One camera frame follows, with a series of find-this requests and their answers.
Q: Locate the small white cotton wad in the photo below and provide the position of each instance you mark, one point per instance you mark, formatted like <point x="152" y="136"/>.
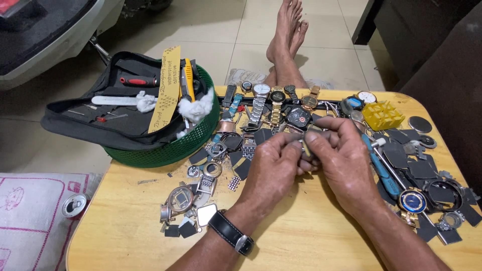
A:
<point x="146" y="101"/>

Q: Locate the long metal rod white tip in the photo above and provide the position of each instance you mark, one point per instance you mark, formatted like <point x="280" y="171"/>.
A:
<point x="391" y="169"/>

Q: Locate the dark wooden furniture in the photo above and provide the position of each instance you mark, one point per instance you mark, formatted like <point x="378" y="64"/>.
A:
<point x="433" y="56"/>

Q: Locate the green plastic basket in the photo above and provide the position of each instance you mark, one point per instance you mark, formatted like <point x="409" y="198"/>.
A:
<point x="169" y="150"/>

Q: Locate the person's bare foot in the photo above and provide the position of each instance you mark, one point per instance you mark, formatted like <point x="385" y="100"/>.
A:
<point x="284" y="45"/>
<point x="300" y="35"/>

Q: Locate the large black watch red accents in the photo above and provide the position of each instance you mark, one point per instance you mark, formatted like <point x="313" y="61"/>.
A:
<point x="298" y="116"/>

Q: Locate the square silver watch case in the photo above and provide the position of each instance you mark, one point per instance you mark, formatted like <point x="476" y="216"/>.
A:
<point x="217" y="149"/>

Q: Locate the round watch case square window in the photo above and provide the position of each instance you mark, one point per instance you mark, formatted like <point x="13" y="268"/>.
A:
<point x="180" y="199"/>

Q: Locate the small red precision screwdriver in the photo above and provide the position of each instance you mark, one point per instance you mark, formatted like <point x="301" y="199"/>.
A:
<point x="109" y="118"/>

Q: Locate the small metal watch part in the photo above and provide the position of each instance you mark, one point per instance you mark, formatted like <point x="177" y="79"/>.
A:
<point x="305" y="150"/>

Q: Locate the white sack with pink print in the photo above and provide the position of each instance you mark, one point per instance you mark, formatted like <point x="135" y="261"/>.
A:
<point x="34" y="222"/>

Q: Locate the white scooter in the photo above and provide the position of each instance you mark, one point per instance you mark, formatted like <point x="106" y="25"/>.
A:
<point x="45" y="34"/>

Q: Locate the square watch glass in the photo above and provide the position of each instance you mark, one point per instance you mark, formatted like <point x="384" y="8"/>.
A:
<point x="206" y="214"/>

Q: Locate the copper watch case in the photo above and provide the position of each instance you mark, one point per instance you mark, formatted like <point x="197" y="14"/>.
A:
<point x="227" y="126"/>

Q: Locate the round silver case back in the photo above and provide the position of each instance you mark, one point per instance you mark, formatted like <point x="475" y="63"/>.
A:
<point x="420" y="124"/>

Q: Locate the yellow sandpaper strip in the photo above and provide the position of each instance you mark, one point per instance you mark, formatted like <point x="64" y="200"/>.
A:
<point x="165" y="94"/>

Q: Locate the rose gold watch brown dial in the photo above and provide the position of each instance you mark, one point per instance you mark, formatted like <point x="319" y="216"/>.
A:
<point x="310" y="101"/>

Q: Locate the person's left hand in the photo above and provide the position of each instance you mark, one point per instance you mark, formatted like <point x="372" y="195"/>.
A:
<point x="269" y="177"/>

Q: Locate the yellow utility knife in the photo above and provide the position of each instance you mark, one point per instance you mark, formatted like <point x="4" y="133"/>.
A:
<point x="188" y="81"/>

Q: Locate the gold rim watch white dial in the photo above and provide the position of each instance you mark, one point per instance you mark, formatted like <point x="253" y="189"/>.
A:
<point x="366" y="97"/>

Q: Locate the person's right hand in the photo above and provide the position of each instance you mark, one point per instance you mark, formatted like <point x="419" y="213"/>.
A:
<point x="350" y="165"/>

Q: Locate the large white cotton wad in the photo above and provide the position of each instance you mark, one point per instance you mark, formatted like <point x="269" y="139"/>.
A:
<point x="195" y="107"/>

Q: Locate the yellow watch case holder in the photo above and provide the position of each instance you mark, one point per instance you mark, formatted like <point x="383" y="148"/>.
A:
<point x="382" y="114"/>

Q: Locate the black watch blue bezel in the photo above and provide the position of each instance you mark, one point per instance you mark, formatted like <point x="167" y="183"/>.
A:
<point x="354" y="102"/>

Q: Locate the small round silver watch head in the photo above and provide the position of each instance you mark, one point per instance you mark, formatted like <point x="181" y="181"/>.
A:
<point x="246" y="87"/>

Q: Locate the heap of dark sandpaper pieces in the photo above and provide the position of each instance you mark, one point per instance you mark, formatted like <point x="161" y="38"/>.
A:
<point x="241" y="165"/>
<point x="421" y="169"/>

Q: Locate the gold watch blue dial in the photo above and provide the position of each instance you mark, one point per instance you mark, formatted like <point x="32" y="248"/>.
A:
<point x="412" y="202"/>

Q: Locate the white flat file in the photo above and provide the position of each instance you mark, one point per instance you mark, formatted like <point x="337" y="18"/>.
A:
<point x="113" y="100"/>

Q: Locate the red and black screwdriver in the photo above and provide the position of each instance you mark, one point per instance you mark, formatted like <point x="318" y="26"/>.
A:
<point x="137" y="81"/>

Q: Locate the scooter stand spring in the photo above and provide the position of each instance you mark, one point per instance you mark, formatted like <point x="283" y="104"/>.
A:
<point x="99" y="49"/>

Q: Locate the small silver watch case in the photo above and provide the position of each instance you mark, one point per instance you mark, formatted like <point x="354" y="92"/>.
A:
<point x="448" y="220"/>

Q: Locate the grey floor cloth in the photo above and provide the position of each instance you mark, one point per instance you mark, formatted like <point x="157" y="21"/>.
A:
<point x="244" y="77"/>

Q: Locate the black zip tool pouch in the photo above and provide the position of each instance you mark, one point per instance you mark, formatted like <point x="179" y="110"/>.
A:
<point x="116" y="128"/>

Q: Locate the silver drink can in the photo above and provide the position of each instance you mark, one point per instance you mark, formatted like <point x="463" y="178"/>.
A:
<point x="74" y="206"/>

